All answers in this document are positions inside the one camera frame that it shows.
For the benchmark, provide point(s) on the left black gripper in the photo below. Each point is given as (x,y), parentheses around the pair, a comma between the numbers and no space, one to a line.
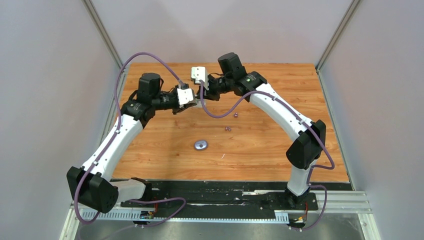
(178,108)

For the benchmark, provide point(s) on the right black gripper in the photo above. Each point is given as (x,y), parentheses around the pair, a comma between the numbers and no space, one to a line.
(209,93)

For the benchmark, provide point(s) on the purple earbud charging case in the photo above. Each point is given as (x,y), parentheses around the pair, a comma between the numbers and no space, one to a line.
(200,145)

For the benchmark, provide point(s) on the white earbud charging case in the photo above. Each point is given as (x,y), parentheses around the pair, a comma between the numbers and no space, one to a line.
(198,104)

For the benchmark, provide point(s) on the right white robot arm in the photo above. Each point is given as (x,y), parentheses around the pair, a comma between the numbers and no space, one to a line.
(308,136)

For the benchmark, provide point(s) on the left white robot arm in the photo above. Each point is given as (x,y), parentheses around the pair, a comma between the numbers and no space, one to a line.
(90,184)

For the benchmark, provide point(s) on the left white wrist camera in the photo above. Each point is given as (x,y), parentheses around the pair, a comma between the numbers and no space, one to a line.
(186,96)

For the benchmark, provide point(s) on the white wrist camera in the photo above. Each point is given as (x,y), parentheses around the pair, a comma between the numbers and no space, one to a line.
(199,75)
(186,96)

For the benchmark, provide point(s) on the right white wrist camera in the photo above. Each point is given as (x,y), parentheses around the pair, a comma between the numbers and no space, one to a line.
(199,75)

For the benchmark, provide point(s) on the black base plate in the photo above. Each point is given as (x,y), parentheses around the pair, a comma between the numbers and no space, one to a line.
(225,199)

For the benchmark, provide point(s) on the aluminium frame rail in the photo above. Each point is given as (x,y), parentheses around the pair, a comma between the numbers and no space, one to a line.
(341,215)

